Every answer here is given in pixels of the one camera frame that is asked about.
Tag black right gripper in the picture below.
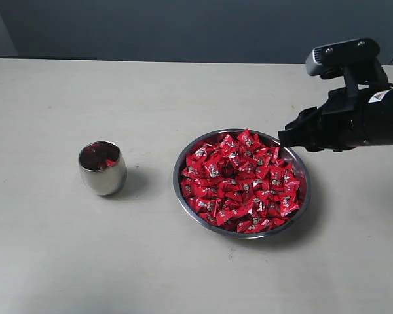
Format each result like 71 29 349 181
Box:
278 88 373 152

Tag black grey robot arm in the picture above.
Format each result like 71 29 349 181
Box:
278 84 393 152

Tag metal bowl of red candies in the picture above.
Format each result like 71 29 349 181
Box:
172 128 312 240

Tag pile of red candies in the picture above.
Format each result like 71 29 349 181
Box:
181 129 299 234

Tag stainless steel cup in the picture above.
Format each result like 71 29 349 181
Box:
78 141 127 196

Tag candies inside cup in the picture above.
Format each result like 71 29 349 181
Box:
79 141 119 171

